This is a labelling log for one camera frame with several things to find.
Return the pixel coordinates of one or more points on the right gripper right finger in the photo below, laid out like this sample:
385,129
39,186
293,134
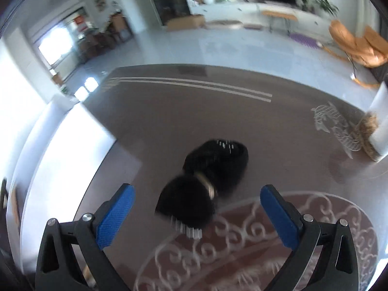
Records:
337,266

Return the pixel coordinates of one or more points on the white tv cabinet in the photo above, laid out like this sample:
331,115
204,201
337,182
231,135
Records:
267,15

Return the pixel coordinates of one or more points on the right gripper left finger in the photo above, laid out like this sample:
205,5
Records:
57,267

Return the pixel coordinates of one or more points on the green potted plant right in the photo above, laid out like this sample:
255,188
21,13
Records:
327,7

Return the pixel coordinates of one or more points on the cardboard box on floor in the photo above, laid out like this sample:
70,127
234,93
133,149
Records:
186,23

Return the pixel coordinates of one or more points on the dining table with chairs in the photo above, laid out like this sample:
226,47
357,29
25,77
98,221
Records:
94,42

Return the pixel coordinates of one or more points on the orange lounge chair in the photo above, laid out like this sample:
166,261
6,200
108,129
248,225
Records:
370,50

